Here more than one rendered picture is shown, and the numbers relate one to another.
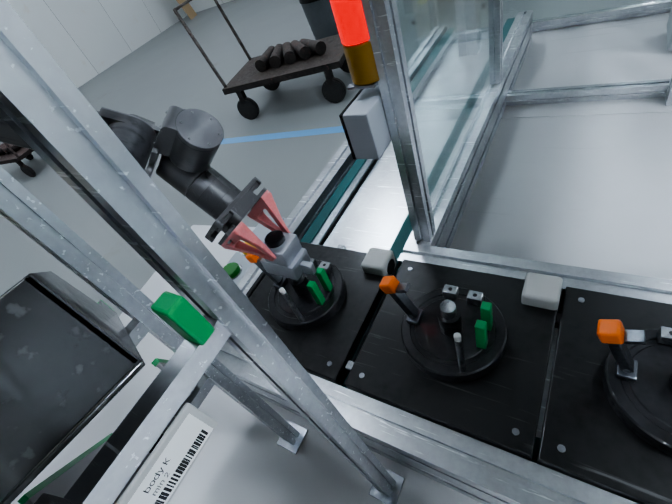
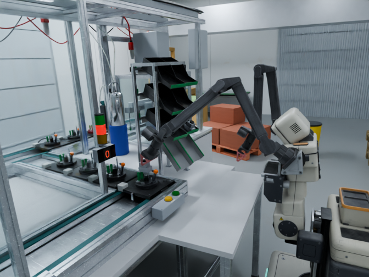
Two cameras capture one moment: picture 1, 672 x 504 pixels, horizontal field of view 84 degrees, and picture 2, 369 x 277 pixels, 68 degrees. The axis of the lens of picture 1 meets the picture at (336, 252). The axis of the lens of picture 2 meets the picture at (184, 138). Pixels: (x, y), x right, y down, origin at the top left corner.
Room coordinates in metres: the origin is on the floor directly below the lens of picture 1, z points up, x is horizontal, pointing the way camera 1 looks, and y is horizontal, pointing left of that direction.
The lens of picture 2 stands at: (1.96, -0.04, 1.66)
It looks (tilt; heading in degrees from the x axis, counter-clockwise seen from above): 16 degrees down; 167
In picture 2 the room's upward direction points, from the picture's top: 2 degrees counter-clockwise
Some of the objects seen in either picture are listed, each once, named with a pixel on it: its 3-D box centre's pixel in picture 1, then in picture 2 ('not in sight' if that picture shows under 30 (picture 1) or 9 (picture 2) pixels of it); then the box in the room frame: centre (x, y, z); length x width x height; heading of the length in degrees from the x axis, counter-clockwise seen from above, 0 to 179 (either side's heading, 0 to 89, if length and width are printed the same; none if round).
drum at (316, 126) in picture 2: not in sight; (308, 138); (-1.98, 3.11, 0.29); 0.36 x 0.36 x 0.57
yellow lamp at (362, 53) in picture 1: (365, 57); (101, 138); (0.50, -0.14, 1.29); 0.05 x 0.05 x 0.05
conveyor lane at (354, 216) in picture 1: (390, 209); (106, 216); (0.64, -0.15, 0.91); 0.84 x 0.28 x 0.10; 135
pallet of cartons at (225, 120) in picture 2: not in sight; (232, 128); (-2.80, 2.04, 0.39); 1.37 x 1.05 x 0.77; 39
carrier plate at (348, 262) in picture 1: (310, 299); (146, 185); (0.45, 0.08, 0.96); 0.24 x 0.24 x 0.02; 45
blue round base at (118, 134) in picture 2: not in sight; (119, 139); (-0.54, -0.06, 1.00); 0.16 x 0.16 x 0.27
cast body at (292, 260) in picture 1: (286, 253); (144, 165); (0.44, 0.07, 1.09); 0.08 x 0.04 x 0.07; 45
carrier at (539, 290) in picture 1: (450, 318); (114, 170); (0.26, -0.10, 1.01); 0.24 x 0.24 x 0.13; 45
